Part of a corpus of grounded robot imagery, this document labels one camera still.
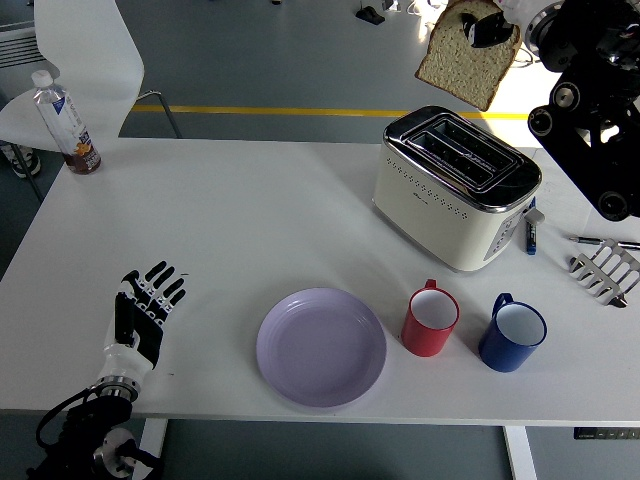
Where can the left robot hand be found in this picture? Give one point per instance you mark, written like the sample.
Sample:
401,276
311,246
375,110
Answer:
125,360

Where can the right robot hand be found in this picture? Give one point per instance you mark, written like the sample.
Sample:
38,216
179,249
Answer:
487,27

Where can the bread slice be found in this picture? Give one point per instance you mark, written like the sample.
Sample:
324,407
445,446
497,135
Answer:
462,70

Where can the purple plate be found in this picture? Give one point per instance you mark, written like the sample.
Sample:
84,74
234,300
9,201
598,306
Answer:
320,350

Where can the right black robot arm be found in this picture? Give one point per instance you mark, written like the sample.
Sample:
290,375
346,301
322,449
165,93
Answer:
585,115

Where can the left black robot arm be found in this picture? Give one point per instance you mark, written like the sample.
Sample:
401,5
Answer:
95,415

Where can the white table leg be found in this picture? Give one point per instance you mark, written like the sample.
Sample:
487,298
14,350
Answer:
520,455
152,440

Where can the black floor object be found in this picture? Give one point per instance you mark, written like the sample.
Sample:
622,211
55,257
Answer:
371,15

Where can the cream and chrome toaster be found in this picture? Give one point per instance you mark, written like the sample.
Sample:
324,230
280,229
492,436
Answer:
430,220

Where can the yellow floor tape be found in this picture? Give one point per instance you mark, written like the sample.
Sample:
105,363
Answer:
300,110

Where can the blue marker pen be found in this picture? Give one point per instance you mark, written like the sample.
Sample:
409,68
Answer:
530,240

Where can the person's shoe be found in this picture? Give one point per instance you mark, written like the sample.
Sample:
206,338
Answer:
22,162

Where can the silver pen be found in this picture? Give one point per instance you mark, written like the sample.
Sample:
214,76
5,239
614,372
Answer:
587,240

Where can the clear plastic drink bottle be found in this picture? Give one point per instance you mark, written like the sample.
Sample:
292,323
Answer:
65,120

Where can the metal toast rack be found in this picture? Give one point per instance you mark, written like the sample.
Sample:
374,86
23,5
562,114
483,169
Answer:
600,272

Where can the red mug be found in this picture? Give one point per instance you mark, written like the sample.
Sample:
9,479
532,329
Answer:
425,340

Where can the white chair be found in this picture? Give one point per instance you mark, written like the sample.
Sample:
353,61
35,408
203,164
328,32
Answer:
85,45

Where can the blue mug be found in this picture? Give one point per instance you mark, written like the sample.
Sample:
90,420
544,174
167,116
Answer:
502,355

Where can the white slatted radiator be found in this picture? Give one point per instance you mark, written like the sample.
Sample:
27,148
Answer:
17,47

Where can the black table control panel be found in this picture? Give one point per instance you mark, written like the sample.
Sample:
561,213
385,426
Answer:
605,433

